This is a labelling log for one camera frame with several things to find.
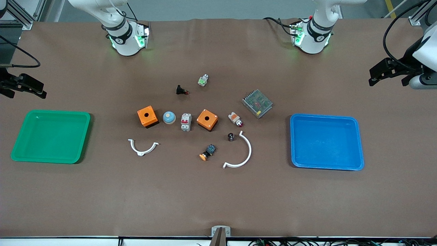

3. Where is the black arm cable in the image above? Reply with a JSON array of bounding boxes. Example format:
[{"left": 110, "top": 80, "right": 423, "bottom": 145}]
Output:
[
  {"left": 383, "top": 0, "right": 431, "bottom": 65},
  {"left": 0, "top": 35, "right": 41, "bottom": 68}
]

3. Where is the brown camera post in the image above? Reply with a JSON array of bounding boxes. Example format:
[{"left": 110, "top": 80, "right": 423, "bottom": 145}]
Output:
[{"left": 209, "top": 228, "right": 228, "bottom": 246}]

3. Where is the black base power cable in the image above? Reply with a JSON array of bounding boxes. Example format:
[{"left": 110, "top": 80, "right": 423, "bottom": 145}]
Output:
[{"left": 263, "top": 16, "right": 313, "bottom": 36}]

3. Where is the small white pipe clamp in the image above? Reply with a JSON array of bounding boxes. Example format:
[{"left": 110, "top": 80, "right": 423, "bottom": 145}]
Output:
[{"left": 128, "top": 138, "right": 159, "bottom": 156}]

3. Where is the large white pipe clamp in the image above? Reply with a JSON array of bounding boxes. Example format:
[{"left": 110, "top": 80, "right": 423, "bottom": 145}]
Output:
[{"left": 223, "top": 131, "right": 252, "bottom": 169}]

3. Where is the green plastic tray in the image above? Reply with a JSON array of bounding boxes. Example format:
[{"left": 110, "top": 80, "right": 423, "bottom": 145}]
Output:
[{"left": 11, "top": 109, "right": 91, "bottom": 164}]

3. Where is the black cable bundle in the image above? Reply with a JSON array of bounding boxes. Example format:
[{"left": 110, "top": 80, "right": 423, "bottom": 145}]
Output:
[{"left": 248, "top": 237, "right": 437, "bottom": 246}]

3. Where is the metal mesh power supply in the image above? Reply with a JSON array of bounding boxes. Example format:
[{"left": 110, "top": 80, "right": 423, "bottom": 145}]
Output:
[{"left": 242, "top": 89, "right": 273, "bottom": 119}]

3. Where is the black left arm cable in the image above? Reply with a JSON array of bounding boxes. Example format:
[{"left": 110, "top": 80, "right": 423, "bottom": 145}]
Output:
[{"left": 383, "top": 0, "right": 431, "bottom": 65}]

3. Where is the orange mushroom push button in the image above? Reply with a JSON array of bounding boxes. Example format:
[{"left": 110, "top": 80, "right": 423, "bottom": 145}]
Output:
[{"left": 199, "top": 144, "right": 217, "bottom": 161}]

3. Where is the red indicator lamp switch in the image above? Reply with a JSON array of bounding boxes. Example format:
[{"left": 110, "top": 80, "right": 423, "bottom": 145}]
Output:
[{"left": 228, "top": 111, "right": 244, "bottom": 127}]

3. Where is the grey metal table bracket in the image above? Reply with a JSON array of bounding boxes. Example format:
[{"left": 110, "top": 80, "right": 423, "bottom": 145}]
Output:
[{"left": 211, "top": 226, "right": 231, "bottom": 237}]

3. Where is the orange button enclosure box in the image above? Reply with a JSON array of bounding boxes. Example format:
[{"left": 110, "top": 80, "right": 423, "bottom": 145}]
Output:
[
  {"left": 137, "top": 106, "right": 159, "bottom": 128},
  {"left": 196, "top": 109, "right": 219, "bottom": 132}
]

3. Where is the blue plastic tray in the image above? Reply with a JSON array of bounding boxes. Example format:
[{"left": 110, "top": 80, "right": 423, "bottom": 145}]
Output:
[{"left": 290, "top": 113, "right": 365, "bottom": 171}]

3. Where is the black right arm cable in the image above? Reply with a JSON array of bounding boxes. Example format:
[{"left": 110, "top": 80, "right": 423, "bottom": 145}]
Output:
[{"left": 0, "top": 35, "right": 41, "bottom": 68}]

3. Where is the aluminium frame profile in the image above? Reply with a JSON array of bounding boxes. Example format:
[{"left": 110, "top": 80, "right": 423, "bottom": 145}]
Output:
[
  {"left": 408, "top": 0, "right": 437, "bottom": 26},
  {"left": 0, "top": 0, "right": 47, "bottom": 30}
]

